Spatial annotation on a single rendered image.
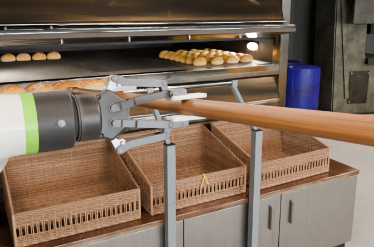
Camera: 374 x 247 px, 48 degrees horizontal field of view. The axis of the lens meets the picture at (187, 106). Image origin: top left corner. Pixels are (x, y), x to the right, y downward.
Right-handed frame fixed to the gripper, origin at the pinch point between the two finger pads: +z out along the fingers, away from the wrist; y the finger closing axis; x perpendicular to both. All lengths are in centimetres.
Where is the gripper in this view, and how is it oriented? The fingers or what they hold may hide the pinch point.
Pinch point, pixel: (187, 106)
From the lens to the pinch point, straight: 75.2
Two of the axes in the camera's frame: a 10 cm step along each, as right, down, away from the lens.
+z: 8.9, -0.9, 4.4
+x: 4.5, 0.6, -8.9
